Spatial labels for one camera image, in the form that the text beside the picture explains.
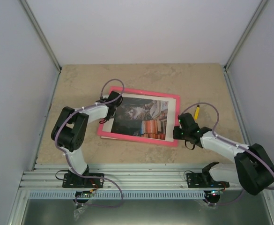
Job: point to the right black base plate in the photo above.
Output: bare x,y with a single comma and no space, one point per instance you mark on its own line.
198,180

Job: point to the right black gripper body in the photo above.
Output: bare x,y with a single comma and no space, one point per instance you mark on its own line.
177,136

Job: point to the left aluminium corner post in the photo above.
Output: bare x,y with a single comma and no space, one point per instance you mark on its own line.
25,5

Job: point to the clear plastic bag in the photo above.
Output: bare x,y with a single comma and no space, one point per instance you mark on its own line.
79,210

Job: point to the aluminium corner post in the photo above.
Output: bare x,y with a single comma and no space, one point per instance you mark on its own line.
252,22
25,5

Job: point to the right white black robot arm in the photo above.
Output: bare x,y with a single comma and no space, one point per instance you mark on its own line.
252,168

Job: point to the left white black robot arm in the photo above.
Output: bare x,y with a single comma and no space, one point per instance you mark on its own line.
70,128

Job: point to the yellow handled screwdriver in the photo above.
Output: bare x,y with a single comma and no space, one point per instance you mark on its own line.
196,113

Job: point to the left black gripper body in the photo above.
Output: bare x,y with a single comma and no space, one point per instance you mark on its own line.
108,117

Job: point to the cat and books photo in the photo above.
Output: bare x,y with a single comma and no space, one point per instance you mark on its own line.
141,117

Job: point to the pink wooden photo frame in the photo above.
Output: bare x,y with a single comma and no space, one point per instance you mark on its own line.
172,98

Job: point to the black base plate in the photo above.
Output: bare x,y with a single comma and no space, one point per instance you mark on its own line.
198,180
73,181

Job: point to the aluminium rail base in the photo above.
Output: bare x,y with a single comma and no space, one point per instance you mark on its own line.
127,176

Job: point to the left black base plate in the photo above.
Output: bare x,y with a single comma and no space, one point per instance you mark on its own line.
73,181

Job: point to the grey slotted cable duct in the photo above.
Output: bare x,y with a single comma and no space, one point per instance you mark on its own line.
116,195

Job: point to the right aluminium corner post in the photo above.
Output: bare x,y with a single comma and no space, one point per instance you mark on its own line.
252,22

